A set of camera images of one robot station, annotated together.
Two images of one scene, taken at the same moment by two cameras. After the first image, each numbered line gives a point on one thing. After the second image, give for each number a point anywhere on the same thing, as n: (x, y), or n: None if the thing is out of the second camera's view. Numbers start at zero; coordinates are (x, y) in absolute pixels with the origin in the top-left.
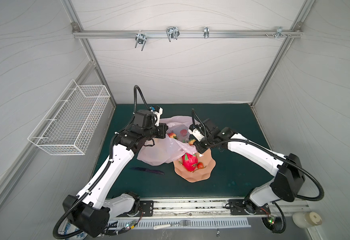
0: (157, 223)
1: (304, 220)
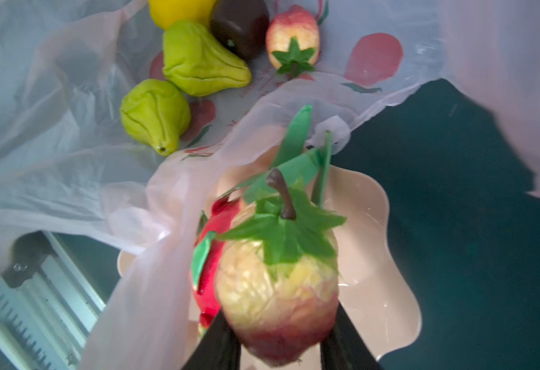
0: (50, 317)
1: None
